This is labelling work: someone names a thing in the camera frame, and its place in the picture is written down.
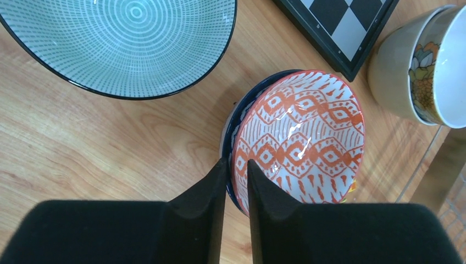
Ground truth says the cream bowl green leaf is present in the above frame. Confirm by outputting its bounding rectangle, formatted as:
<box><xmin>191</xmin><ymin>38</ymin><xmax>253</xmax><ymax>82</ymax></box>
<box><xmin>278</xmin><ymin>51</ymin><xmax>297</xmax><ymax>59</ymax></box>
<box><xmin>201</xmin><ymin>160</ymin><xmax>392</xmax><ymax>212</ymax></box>
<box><xmin>367</xmin><ymin>4</ymin><xmax>456</xmax><ymax>125</ymax></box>

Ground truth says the steel two-tier dish rack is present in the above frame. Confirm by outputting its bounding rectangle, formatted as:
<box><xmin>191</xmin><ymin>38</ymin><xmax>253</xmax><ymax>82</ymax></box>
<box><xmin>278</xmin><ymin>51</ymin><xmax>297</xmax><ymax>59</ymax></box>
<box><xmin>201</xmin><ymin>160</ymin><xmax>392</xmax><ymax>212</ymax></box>
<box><xmin>396</xmin><ymin>126</ymin><xmax>465</xmax><ymax>261</ymax></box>

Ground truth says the yellow green toy block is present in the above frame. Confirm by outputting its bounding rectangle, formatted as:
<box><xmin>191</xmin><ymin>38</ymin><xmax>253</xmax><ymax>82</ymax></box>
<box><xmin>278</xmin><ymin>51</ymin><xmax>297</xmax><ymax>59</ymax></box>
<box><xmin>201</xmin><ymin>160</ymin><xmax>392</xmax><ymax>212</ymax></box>
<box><xmin>348</xmin><ymin>179</ymin><xmax>357</xmax><ymax>194</ymax></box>

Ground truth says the plain cream bowl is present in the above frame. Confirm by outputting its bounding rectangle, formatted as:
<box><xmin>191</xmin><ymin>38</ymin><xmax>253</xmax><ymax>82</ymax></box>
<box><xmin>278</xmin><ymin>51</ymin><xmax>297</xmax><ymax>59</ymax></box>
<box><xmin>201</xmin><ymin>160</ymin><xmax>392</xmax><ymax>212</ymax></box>
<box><xmin>408</xmin><ymin>5</ymin><xmax>465</xmax><ymax>129</ymax></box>

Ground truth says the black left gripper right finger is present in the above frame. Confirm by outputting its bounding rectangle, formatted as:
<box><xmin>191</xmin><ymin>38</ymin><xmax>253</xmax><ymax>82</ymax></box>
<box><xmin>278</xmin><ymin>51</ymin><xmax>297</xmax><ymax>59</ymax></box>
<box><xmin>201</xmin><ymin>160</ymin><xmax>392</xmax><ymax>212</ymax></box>
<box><xmin>247</xmin><ymin>160</ymin><xmax>462</xmax><ymax>263</ymax></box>

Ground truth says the pale green striped bowl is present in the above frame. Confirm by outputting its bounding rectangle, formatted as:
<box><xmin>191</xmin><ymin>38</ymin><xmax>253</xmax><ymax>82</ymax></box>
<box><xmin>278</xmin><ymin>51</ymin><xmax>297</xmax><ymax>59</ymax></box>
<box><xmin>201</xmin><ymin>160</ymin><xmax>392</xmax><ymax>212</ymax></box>
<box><xmin>1</xmin><ymin>0</ymin><xmax>238</xmax><ymax>100</ymax></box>

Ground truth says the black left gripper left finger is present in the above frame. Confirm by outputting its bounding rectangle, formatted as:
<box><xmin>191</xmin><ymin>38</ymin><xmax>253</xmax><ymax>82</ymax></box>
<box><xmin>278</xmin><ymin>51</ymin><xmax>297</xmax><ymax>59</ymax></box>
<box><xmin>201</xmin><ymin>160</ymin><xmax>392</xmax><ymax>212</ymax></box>
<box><xmin>1</xmin><ymin>158</ymin><xmax>227</xmax><ymax>263</ymax></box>

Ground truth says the white blue floral bowl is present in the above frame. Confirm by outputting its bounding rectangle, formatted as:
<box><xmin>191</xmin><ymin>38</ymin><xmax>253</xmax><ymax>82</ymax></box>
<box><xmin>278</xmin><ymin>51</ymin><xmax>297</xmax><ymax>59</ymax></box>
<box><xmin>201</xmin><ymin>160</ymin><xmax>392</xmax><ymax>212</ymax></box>
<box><xmin>220</xmin><ymin>69</ymin><xmax>303</xmax><ymax>214</ymax></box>

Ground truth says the black white chessboard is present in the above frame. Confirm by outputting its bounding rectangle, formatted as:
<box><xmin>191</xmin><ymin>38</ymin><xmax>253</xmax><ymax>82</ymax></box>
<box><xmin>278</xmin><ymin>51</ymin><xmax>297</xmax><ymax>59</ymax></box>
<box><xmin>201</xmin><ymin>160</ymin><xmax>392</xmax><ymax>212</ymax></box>
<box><xmin>274</xmin><ymin>0</ymin><xmax>398</xmax><ymax>82</ymax></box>

